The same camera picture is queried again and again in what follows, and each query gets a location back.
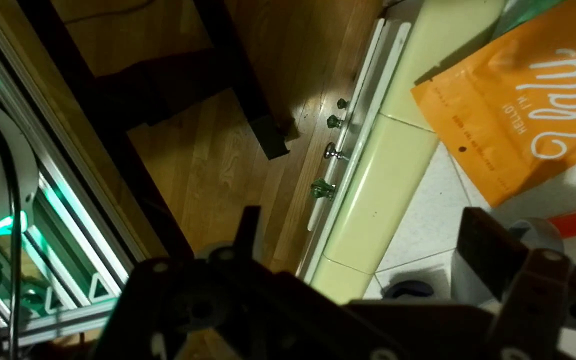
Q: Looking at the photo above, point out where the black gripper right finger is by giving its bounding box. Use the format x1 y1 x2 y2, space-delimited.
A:
457 206 576 360

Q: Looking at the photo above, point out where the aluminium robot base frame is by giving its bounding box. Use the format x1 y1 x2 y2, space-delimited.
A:
0 0 415 351

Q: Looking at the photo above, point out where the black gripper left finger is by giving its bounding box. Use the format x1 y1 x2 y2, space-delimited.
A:
90 204 265 360

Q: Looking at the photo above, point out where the black cable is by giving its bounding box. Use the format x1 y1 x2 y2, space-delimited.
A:
4 118 26 360

